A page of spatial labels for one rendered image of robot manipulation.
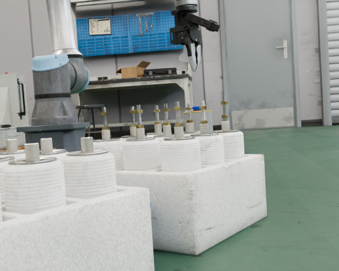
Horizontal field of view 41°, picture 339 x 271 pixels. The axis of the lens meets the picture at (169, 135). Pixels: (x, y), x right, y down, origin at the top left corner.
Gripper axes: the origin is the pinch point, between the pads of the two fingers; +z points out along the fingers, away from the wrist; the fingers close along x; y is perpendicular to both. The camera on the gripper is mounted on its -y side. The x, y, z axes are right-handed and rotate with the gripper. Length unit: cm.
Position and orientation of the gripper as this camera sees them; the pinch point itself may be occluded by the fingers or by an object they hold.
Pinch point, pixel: (196, 67)
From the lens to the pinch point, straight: 153.9
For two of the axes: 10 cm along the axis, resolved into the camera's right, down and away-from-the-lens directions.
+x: -5.7, 0.8, -8.2
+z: 0.7, 10.0, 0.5
